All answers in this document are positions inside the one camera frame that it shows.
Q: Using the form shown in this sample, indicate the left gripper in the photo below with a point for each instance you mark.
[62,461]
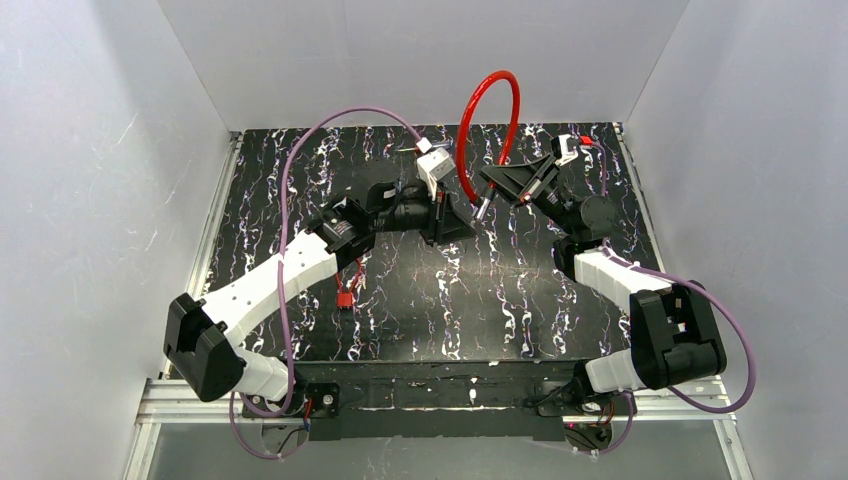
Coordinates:
[433,218]

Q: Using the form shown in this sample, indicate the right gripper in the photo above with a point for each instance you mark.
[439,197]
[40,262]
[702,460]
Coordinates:
[536,189]

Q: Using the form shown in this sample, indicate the red cable tie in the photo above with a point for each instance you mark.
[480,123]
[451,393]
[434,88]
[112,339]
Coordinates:
[345,299]

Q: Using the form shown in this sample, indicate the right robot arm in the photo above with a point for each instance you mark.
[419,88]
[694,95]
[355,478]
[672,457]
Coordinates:
[674,336]

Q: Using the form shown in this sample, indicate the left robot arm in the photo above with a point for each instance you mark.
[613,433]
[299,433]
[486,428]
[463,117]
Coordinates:
[204,336]

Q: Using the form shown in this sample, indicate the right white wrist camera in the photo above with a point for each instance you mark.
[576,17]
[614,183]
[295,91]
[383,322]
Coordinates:
[569,147]

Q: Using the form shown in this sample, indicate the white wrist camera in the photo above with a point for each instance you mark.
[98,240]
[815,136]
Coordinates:
[569,147]
[432,166]

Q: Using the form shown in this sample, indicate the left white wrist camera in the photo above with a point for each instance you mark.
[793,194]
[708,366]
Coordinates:
[432,166]

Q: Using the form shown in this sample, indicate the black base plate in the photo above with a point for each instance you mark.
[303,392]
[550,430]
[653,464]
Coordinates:
[539,400]

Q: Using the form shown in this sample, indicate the aluminium frame rail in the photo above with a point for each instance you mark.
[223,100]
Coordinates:
[173,402]

